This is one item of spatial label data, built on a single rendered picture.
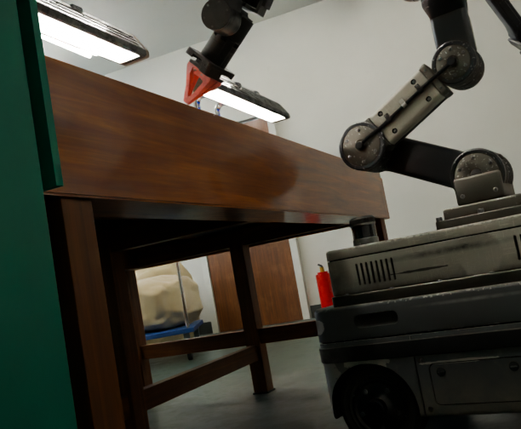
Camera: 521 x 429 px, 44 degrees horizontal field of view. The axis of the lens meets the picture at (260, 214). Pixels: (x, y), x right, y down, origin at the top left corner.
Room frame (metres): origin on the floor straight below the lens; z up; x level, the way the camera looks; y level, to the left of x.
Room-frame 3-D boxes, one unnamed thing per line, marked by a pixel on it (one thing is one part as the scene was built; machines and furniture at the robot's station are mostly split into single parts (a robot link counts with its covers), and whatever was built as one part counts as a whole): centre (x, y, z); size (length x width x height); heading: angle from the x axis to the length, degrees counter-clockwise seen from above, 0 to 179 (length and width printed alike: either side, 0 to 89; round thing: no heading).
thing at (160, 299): (4.74, 0.86, 0.41); 0.74 x 0.56 x 0.39; 160
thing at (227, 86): (2.19, -0.02, 1.08); 0.62 x 0.08 x 0.07; 156
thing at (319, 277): (6.02, -0.48, 0.25); 0.18 x 0.14 x 0.50; 159
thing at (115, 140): (1.59, -0.05, 0.67); 1.81 x 0.12 x 0.19; 156
